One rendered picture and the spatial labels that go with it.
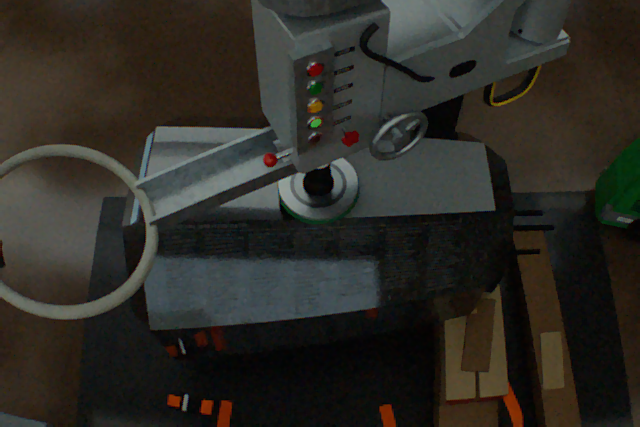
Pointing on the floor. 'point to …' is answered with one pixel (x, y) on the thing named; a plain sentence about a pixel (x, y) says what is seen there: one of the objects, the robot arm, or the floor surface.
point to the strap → (388, 412)
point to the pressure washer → (621, 191)
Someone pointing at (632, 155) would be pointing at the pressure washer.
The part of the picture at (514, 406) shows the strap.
